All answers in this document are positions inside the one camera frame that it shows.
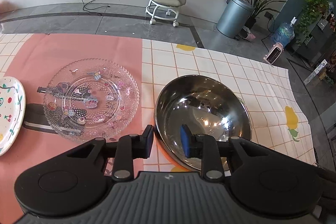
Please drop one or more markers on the clear glass patterned plate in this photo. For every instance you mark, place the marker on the clear glass patterned plate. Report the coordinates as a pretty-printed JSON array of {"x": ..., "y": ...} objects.
[{"x": 90, "y": 98}]

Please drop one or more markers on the potted floor plant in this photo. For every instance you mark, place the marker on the potted floor plant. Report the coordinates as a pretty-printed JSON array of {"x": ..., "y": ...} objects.
[{"x": 260, "y": 6}]

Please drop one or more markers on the orange steel bowl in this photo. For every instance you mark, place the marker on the orange steel bowl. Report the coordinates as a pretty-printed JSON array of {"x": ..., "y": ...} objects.
[{"x": 206, "y": 106}]

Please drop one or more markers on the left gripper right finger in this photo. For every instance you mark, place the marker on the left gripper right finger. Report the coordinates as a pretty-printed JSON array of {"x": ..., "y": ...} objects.
[{"x": 203, "y": 147}]

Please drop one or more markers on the blue water bottle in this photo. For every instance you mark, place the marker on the blue water bottle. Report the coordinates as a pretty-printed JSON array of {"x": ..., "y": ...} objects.
[{"x": 285, "y": 33}]

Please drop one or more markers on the white fruity ceramic plate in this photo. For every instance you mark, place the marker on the white fruity ceramic plate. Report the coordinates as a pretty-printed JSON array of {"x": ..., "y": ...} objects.
[{"x": 12, "y": 111}]

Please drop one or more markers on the white rolling stool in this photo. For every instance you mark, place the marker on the white rolling stool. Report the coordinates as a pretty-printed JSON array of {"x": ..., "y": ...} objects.
[{"x": 165, "y": 10}]

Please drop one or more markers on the pink small heater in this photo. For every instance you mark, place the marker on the pink small heater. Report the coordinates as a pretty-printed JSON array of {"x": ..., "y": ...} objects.
[{"x": 274, "y": 53}]

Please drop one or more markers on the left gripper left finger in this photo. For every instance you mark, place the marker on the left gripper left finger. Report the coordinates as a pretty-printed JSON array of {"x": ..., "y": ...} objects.
[{"x": 129, "y": 148}]

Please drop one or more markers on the grey blue trash bin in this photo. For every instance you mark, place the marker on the grey blue trash bin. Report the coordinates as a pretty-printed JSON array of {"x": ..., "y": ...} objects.
[{"x": 234, "y": 17}]

